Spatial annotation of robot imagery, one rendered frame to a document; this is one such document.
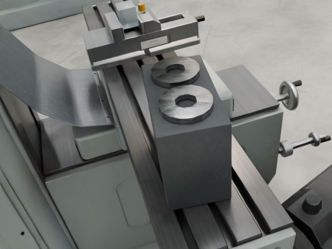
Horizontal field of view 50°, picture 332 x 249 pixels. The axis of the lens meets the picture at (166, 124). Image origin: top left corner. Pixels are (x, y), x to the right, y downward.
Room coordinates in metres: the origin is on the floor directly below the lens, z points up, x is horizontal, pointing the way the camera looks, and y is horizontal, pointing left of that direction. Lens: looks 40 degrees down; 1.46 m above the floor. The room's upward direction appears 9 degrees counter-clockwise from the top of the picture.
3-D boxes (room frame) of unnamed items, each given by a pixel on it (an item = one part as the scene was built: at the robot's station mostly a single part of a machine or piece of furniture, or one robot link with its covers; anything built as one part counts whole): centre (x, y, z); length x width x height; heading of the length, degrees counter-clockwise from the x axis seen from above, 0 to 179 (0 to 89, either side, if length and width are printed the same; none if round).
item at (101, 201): (0.95, 0.02, 0.41); 0.80 x 0.30 x 0.60; 102
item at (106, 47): (1.04, 0.04, 0.96); 0.35 x 0.15 x 0.11; 102
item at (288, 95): (1.05, -0.44, 0.61); 0.16 x 0.12 x 0.12; 102
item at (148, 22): (1.05, 0.01, 1.00); 0.12 x 0.06 x 0.04; 12
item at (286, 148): (0.92, -0.50, 0.49); 0.22 x 0.06 x 0.06; 102
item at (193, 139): (0.51, -0.03, 1.01); 0.22 x 0.12 x 0.20; 3
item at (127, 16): (1.04, 0.07, 1.02); 0.06 x 0.05 x 0.06; 12
